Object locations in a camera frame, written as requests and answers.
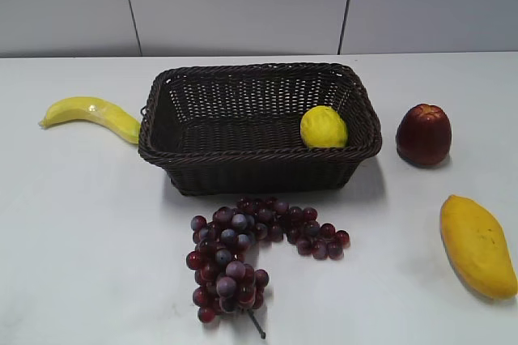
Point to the yellow lemon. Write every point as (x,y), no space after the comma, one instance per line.
(322,127)

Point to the black wicker basket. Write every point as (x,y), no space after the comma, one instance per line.
(235,129)

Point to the purple grape bunch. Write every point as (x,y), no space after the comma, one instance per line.
(226,283)

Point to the yellow banana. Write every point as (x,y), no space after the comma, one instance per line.
(95,110)

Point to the red apple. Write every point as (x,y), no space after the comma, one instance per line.
(424,135)

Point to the yellow mango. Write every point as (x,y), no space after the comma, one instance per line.
(477,248)

